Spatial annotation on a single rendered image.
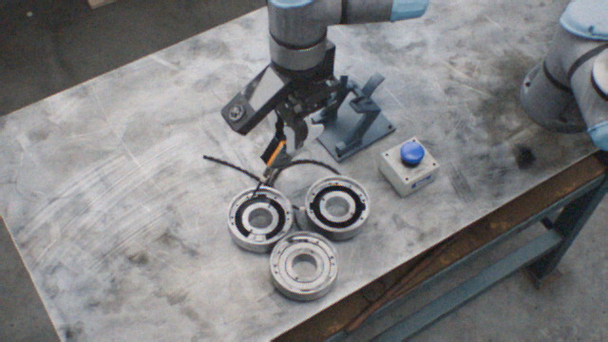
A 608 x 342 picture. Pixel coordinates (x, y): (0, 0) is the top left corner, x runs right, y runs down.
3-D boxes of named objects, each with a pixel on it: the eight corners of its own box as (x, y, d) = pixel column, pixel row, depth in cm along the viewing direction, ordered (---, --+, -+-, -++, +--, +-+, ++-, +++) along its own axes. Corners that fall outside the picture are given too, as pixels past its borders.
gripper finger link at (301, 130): (310, 152, 110) (308, 110, 103) (301, 157, 110) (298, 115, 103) (292, 132, 112) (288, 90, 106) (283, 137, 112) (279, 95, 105)
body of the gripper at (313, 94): (339, 109, 109) (345, 53, 99) (290, 137, 107) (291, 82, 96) (309, 76, 113) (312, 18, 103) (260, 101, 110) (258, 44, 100)
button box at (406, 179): (402, 199, 126) (407, 182, 122) (378, 168, 130) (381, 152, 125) (441, 178, 129) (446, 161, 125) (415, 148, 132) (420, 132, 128)
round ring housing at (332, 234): (367, 188, 127) (369, 175, 124) (370, 244, 122) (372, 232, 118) (304, 187, 127) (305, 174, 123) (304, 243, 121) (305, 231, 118)
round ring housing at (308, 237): (339, 303, 116) (341, 292, 112) (271, 305, 115) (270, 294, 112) (334, 242, 121) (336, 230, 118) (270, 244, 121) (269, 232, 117)
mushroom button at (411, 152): (406, 180, 125) (410, 163, 121) (391, 162, 127) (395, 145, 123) (425, 169, 127) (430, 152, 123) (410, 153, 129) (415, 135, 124)
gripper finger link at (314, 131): (329, 153, 116) (328, 112, 109) (297, 171, 114) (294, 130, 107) (317, 141, 118) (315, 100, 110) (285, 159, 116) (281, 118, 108)
